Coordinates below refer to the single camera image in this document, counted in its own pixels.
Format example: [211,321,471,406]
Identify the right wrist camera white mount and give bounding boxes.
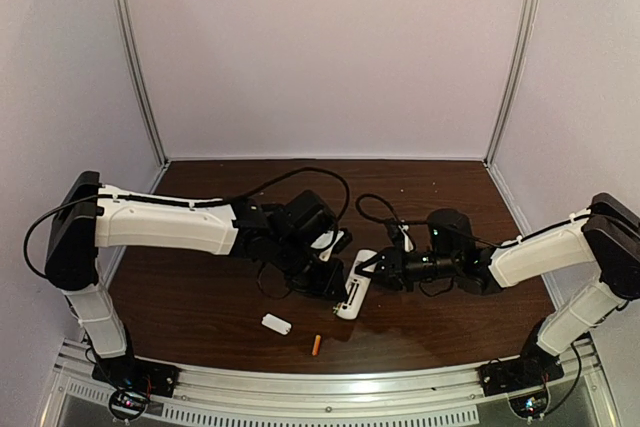
[386,221,415,253]

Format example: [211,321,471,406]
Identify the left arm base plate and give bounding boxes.
[92,356,180,398]

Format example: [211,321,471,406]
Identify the white remote control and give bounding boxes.
[335,257,370,320]

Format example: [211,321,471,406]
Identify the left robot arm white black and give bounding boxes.
[33,171,350,387]

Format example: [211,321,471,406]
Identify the orange battery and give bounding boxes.
[311,334,322,357]

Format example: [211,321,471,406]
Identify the white battery cover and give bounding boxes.
[261,313,292,336]

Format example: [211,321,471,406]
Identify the left aluminium corner post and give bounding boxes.
[114,0,169,167]

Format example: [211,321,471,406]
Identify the circuit board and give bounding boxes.
[508,387,550,421]
[107,389,150,422]

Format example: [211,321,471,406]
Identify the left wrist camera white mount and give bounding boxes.
[311,228,352,262]

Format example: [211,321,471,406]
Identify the aluminium corner post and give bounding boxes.
[484,0,540,168]
[114,0,169,167]

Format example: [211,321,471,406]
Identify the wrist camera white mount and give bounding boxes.
[311,228,352,262]
[386,221,415,253]

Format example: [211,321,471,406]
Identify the left circuit board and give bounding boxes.
[107,389,150,422]

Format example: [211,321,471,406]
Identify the front aluminium rail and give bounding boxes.
[35,340,621,426]

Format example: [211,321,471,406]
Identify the right circuit board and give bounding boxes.
[508,387,550,421]

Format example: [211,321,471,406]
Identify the left black cable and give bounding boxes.
[22,168,350,278]

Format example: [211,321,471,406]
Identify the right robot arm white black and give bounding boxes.
[354,193,639,380]

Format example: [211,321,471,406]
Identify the right aluminium corner post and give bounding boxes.
[484,0,540,168]

